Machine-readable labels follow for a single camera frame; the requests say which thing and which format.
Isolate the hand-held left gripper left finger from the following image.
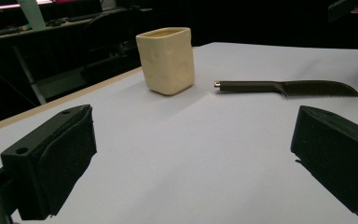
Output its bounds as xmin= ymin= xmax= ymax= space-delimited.
xmin=0 ymin=104 xmax=98 ymax=221

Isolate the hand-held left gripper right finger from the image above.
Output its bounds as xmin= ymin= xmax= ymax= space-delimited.
xmin=290 ymin=105 xmax=358 ymax=222

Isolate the black comb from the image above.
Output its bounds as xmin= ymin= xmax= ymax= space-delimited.
xmin=213 ymin=79 xmax=358 ymax=98

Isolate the cream ceramic cup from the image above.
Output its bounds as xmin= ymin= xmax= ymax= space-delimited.
xmin=135 ymin=27 xmax=196 ymax=96

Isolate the grey metal stand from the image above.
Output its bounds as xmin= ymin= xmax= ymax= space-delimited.
xmin=11 ymin=46 xmax=89 ymax=105

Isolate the dark desk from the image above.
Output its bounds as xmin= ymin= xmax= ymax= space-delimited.
xmin=0 ymin=7 xmax=153 ymax=63

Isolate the black chair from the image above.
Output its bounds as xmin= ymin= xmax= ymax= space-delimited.
xmin=83 ymin=8 xmax=145 ymax=86

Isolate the white post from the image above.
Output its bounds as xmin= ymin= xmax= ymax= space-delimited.
xmin=17 ymin=0 xmax=48 ymax=32

